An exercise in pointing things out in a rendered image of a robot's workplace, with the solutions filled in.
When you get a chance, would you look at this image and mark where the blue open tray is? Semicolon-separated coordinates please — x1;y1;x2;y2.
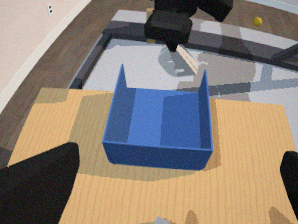
102;64;213;171

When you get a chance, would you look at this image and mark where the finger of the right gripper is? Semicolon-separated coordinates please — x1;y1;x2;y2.
163;5;196;17
165;42;178;52

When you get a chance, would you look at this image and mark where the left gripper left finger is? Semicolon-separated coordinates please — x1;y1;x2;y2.
0;142;80;224

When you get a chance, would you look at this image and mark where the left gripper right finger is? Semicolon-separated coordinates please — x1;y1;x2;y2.
280;151;298;221

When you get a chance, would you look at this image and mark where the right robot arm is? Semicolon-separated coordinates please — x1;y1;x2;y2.
153;0;233;22

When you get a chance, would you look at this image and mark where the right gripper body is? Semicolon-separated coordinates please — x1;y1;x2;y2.
144;0;192;45

